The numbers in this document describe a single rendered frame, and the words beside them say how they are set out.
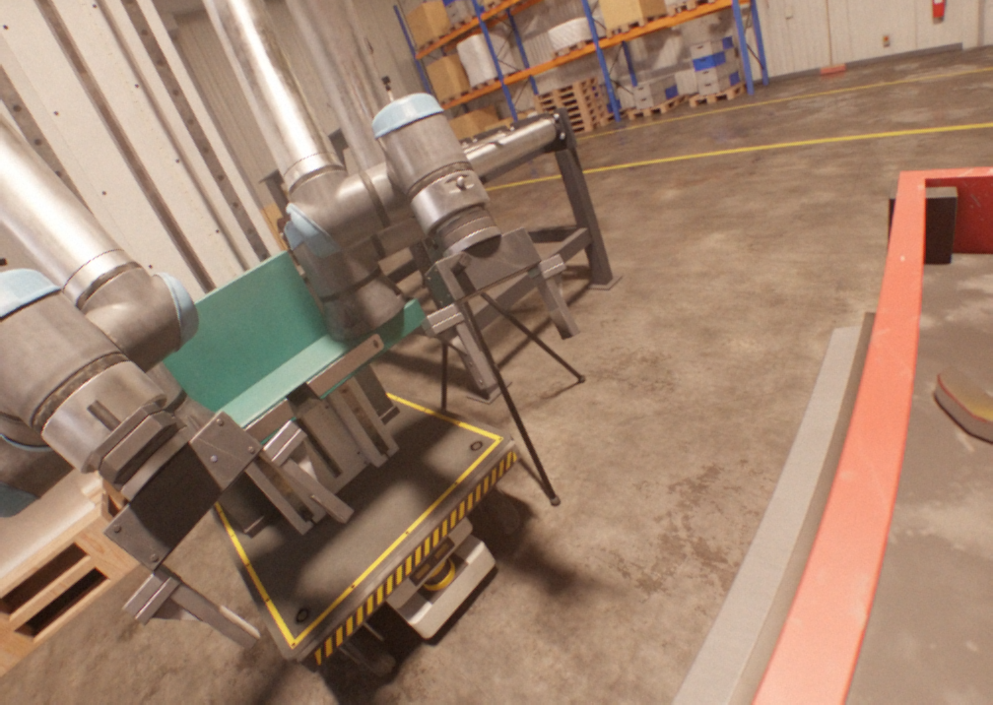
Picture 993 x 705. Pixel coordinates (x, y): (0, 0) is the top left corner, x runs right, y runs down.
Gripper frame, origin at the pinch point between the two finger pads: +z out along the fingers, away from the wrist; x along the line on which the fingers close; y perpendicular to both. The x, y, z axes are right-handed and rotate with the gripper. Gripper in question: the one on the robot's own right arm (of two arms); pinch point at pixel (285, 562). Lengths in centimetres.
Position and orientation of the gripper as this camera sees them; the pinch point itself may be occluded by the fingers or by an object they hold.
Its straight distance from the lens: 46.9
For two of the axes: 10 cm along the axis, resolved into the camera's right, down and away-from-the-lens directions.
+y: -5.8, 2.9, 7.6
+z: 6.8, 7.0, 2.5
